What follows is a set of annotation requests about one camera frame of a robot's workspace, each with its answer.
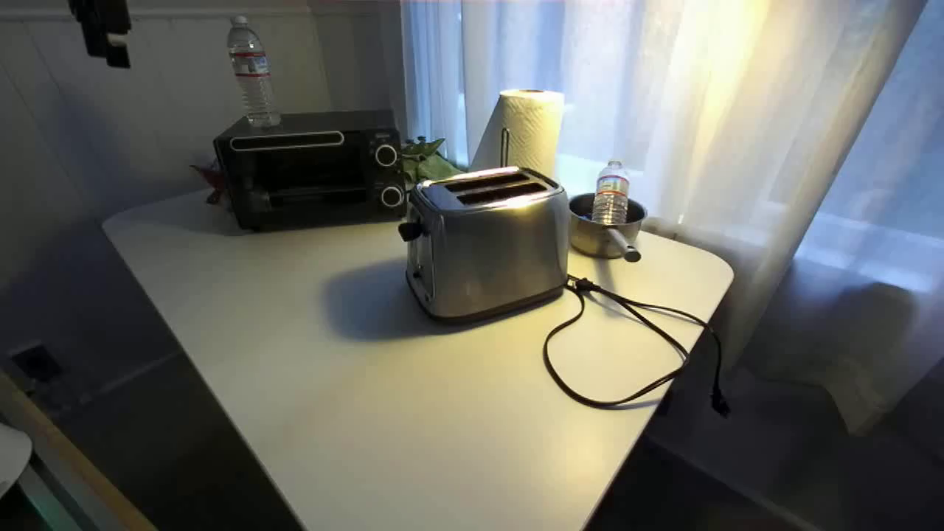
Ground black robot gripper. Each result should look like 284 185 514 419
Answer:
67 0 134 68

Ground oven knob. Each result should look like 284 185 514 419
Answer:
371 142 398 169
377 185 408 208

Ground water bottle on oven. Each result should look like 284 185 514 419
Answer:
227 15 280 127

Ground black toaster oven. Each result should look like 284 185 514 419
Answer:
213 110 408 231

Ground green plant leaves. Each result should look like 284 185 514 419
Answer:
402 135 460 183

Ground white paper towel roll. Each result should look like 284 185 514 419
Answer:
471 89 564 176

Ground silver two-slot toaster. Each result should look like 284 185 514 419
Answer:
398 166 570 322

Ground small metal saucepan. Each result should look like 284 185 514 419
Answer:
570 195 647 262

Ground small water bottle in pan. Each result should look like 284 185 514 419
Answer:
594 158 628 225

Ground white sheer curtain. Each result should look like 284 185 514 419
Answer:
398 0 944 433

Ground black toaster power cord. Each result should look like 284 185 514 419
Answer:
539 275 731 419

